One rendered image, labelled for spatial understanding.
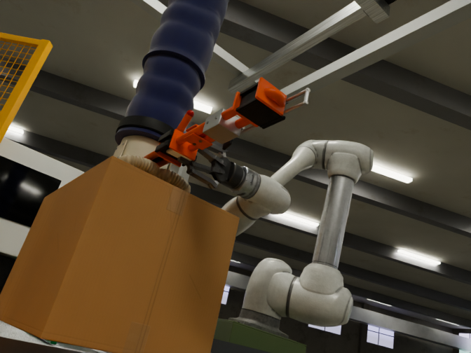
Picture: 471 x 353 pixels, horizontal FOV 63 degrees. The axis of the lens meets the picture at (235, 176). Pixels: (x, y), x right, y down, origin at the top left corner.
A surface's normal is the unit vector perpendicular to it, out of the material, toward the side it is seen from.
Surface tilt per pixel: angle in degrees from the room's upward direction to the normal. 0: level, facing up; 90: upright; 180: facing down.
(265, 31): 90
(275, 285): 87
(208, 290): 89
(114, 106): 90
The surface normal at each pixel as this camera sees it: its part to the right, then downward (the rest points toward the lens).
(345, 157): -0.31, -0.33
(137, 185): 0.63, -0.20
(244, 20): 0.27, -0.34
